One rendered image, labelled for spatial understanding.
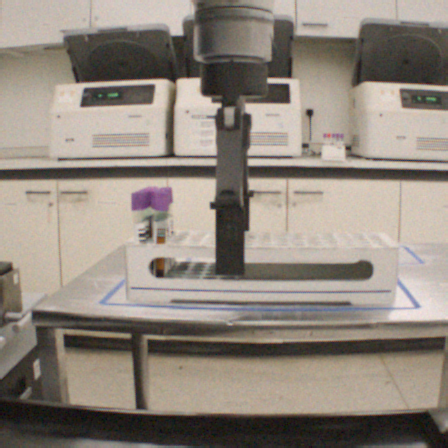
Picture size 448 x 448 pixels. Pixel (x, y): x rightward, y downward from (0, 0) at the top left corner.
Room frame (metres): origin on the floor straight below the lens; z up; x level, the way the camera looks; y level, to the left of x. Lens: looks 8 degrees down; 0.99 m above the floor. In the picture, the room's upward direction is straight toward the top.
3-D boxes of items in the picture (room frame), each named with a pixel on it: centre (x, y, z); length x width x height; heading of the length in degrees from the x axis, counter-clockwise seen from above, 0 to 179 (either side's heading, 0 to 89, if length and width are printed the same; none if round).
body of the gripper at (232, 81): (0.67, -0.01, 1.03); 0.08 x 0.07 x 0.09; 175
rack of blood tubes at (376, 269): (0.67, -0.04, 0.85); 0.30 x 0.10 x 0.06; 85
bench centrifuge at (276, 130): (2.90, -0.06, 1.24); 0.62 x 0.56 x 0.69; 178
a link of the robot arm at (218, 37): (0.67, -0.01, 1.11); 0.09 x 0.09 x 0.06
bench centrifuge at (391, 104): (2.86, -0.91, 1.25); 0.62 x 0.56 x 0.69; 177
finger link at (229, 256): (0.62, 0.00, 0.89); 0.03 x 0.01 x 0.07; 85
